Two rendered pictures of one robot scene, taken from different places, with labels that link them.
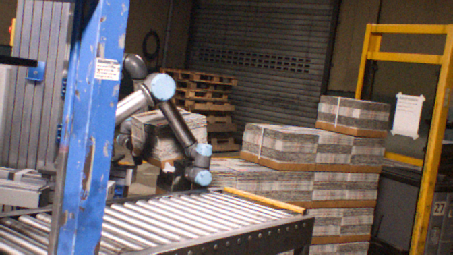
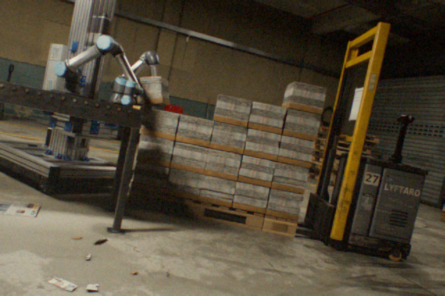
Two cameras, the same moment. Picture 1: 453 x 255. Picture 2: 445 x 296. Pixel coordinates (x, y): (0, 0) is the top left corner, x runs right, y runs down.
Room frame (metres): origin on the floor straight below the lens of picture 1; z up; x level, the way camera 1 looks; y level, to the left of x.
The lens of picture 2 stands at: (0.61, -2.24, 0.80)
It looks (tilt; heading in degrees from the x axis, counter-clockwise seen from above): 3 degrees down; 33
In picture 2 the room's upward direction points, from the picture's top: 12 degrees clockwise
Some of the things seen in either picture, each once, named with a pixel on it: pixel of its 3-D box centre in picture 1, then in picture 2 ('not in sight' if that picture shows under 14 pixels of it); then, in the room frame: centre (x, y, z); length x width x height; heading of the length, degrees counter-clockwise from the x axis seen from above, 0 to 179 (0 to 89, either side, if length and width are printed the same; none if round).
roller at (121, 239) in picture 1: (99, 235); not in sight; (1.83, 0.35, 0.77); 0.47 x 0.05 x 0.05; 53
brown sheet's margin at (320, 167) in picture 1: (312, 162); (262, 128); (3.70, -0.58, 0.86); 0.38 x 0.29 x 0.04; 35
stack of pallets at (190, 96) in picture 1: (192, 108); (341, 157); (10.22, 0.62, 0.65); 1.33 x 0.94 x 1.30; 147
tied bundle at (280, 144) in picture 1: (278, 146); (231, 111); (3.53, -0.34, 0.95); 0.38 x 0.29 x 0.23; 36
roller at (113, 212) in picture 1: (143, 227); not in sight; (1.98, 0.24, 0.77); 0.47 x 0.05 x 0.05; 53
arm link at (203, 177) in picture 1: (200, 176); (127, 101); (2.72, 0.09, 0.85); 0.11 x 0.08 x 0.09; 32
